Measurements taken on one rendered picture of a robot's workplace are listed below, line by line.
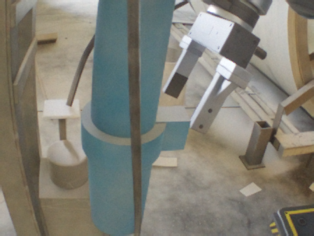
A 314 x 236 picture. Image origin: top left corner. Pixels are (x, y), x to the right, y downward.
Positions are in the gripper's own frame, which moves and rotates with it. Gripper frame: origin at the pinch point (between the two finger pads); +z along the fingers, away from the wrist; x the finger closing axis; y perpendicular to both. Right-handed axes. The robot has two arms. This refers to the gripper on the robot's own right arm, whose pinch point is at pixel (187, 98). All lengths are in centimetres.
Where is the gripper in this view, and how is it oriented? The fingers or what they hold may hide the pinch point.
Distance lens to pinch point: 48.7
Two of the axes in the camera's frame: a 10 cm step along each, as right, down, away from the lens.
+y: 8.5, 3.6, 3.8
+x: -2.3, -3.9, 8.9
